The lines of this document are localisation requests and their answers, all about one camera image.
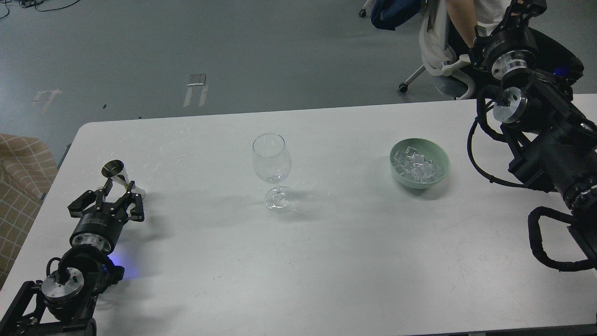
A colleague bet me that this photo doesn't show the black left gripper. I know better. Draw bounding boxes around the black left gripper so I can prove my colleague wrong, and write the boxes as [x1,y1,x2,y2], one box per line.
[68,180,145,250]

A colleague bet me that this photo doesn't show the green ceramic bowl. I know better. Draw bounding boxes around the green ceramic bowl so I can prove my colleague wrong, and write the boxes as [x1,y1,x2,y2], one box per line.
[389,138,451,189]

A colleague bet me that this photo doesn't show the beige checkered sofa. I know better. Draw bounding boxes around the beige checkered sofa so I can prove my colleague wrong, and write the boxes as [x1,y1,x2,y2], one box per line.
[0,133,58,286]

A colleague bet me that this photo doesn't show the seated person white shirt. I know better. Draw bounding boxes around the seated person white shirt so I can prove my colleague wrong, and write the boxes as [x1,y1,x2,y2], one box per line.
[444,0,584,80]

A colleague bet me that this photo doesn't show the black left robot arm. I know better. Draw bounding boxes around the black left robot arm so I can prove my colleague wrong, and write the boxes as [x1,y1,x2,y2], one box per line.
[1,179,145,336]

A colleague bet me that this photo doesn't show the steel double jigger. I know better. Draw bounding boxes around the steel double jigger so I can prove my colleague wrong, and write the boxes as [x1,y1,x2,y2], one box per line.
[101,160,146,199]

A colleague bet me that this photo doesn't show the clear wine glass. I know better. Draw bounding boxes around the clear wine glass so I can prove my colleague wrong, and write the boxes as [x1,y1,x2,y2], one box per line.
[252,133,294,212]

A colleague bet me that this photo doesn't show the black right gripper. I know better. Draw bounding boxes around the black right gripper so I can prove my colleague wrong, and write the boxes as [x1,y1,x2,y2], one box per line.
[469,0,547,70]

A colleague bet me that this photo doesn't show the white office chair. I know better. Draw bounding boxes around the white office chair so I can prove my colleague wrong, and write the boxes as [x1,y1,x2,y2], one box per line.
[398,0,476,100]

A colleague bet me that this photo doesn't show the pile of ice cubes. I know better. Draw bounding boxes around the pile of ice cubes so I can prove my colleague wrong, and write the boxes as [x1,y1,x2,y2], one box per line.
[391,146,444,184]

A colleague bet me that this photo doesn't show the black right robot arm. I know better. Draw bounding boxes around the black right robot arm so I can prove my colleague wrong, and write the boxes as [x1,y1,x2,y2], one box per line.
[467,0,597,272]

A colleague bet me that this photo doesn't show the black floor cables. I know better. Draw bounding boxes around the black floor cables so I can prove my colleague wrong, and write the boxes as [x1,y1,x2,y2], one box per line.
[0,0,82,20]

